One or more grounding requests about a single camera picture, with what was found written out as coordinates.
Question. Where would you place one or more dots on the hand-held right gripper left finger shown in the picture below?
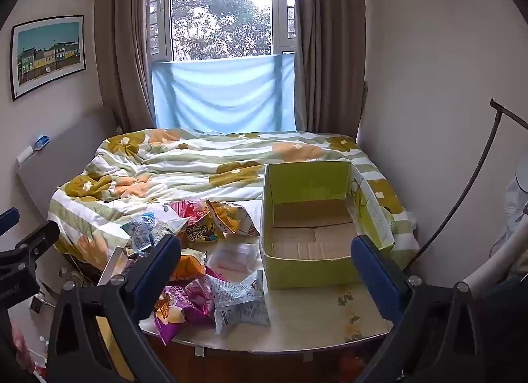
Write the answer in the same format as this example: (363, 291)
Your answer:
(165, 259)

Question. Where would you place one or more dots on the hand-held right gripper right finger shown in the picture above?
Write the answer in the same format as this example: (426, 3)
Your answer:
(371, 271)

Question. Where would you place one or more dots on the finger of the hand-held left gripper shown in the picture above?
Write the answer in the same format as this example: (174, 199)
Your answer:
(8, 220)
(37, 238)

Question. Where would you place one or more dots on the gold cartoon snack bag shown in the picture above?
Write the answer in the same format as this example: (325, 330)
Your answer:
(202, 236)

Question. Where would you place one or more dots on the pink striped snack bag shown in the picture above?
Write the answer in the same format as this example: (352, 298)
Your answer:
(187, 210)

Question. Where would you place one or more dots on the green cardboard box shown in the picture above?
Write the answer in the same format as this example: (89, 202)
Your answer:
(305, 271)

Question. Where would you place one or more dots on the yellow snack bag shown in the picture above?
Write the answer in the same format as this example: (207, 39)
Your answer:
(233, 218)

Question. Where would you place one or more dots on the blue white snack bag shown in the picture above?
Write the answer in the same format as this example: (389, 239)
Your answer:
(241, 302)

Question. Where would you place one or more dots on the orange snack bag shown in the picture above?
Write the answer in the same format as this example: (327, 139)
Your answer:
(187, 265)

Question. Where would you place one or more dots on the purple snack bag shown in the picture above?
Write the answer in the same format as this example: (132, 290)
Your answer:
(181, 306)

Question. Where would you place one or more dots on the small white box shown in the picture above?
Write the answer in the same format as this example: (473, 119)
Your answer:
(24, 155)

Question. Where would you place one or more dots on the clear plastic packet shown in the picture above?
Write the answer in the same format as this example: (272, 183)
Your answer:
(235, 257)

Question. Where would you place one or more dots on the grey headboard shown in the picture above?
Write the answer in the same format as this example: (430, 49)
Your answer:
(62, 168)

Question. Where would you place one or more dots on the floral striped blanket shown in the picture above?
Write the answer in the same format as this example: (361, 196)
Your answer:
(206, 160)

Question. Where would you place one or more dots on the brown wooden furniture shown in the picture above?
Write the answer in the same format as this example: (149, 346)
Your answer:
(247, 366)

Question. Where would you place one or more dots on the white patterned cloth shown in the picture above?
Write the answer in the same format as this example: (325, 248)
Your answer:
(513, 210)

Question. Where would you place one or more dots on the light blue cloth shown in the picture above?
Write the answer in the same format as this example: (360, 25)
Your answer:
(222, 94)

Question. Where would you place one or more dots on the black curved stand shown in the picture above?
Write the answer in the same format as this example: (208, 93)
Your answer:
(511, 115)

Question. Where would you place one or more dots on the brown curtain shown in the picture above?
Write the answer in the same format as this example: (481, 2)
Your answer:
(123, 36)
(330, 57)

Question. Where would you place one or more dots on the window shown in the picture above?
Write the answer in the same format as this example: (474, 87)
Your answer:
(218, 7)

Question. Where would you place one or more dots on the white tube frame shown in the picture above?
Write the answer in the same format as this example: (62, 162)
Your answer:
(486, 267)

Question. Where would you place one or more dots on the framed wall poster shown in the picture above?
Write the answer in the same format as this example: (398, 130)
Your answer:
(47, 53)

